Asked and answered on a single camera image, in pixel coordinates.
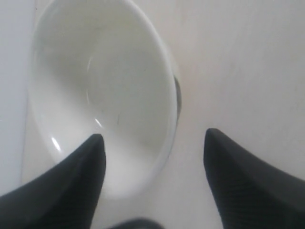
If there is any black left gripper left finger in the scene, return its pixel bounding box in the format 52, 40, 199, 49
0, 134, 106, 229

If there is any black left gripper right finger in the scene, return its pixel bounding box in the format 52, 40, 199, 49
203, 128, 305, 229

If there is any white ceramic bowl black patch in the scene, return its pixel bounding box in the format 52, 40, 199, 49
29, 0, 181, 200

